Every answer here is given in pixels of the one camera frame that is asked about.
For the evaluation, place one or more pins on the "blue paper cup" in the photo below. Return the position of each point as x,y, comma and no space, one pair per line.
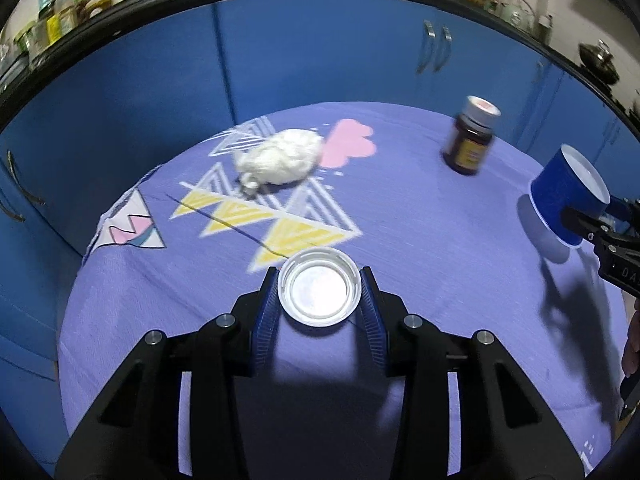
560,185

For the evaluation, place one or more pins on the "white jar lid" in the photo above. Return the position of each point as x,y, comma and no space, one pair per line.
320,290

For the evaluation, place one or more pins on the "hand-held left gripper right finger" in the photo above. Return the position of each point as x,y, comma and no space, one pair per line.
374,325

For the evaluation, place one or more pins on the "purple patterned tablecloth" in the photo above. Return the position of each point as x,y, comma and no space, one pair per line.
400,210

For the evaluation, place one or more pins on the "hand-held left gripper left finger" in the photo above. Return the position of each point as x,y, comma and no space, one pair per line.
265,325

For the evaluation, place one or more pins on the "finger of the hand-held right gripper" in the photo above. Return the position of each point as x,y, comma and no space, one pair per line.
625,210
585,220

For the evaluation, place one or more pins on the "mint green kettle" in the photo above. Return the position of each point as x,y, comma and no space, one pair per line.
517,10

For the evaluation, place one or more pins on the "person's right hand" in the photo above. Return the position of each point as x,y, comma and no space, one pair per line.
632,345

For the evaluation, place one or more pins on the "brown bottle white cap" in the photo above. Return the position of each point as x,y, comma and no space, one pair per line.
470,142

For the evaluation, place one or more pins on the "blue kitchen base cabinets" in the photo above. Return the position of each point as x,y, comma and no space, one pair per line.
150,85

